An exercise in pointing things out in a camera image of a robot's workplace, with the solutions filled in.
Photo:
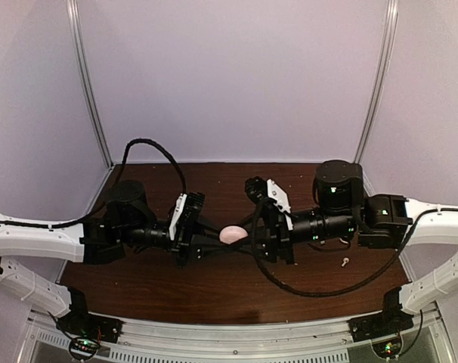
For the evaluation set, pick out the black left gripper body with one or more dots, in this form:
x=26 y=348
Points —
x=181 y=243

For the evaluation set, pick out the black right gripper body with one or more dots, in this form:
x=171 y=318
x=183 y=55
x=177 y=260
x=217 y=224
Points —
x=280 y=236

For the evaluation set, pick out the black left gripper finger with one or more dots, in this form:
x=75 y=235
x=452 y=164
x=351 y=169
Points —
x=207 y=250
x=208 y=228

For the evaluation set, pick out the white oval charging case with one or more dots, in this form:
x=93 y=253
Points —
x=232 y=233

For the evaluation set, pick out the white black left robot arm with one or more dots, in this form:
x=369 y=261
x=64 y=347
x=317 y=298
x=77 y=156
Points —
x=127 y=222

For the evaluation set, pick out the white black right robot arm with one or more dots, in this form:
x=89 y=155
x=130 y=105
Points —
x=382 y=221

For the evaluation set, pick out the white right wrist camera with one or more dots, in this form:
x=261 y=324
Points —
x=258 y=189

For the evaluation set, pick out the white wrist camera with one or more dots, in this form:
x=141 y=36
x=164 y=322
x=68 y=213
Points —
x=258 y=189
x=176 y=215

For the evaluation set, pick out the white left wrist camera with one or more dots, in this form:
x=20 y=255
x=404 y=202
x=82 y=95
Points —
x=176 y=215

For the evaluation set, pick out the aluminium front rail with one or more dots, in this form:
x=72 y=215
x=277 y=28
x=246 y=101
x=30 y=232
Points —
x=327 y=340

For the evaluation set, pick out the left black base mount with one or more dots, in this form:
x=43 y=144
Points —
x=80 y=322

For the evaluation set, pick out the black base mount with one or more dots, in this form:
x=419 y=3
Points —
x=391 y=320
x=80 y=322

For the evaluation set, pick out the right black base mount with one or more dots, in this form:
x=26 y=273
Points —
x=391 y=320

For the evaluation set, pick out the right aluminium frame post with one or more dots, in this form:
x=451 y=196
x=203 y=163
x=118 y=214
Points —
x=384 y=60

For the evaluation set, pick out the aluminium frame post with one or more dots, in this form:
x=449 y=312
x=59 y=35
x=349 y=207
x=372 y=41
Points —
x=85 y=79
x=384 y=60

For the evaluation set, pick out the left aluminium frame post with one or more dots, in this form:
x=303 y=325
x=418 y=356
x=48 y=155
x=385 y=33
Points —
x=85 y=79

